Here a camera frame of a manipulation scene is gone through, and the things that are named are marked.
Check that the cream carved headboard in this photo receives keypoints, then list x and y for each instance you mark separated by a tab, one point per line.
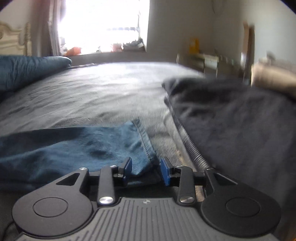
11	39

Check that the blue denim jeans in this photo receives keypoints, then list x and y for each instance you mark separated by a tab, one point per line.
69	148

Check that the yellow box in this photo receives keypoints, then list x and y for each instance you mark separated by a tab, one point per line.
194	46

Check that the blue duvet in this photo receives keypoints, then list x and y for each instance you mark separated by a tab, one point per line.
27	69

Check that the pink pot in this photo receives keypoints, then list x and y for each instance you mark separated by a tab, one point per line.
116	47

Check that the beige folded garment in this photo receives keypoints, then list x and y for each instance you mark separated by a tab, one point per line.
272	76

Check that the tall cardboard box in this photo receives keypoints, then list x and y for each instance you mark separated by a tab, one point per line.
248	46

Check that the bright window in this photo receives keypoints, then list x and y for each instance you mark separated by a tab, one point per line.
97	23

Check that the orange soft object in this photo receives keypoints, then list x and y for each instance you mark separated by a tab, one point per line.
74	51

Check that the dark crumpled cloth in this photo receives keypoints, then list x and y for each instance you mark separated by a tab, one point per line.
134	44

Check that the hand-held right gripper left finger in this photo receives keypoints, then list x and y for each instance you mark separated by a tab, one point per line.
127	170

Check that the stack of folded clothes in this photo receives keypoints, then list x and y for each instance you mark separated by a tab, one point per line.
242	120

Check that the small wooden desk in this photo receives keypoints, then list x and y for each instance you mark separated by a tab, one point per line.
208	62

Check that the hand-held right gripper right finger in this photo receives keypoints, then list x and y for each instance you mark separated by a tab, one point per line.
165	171

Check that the grey curtain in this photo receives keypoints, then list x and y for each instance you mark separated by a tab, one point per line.
54	34

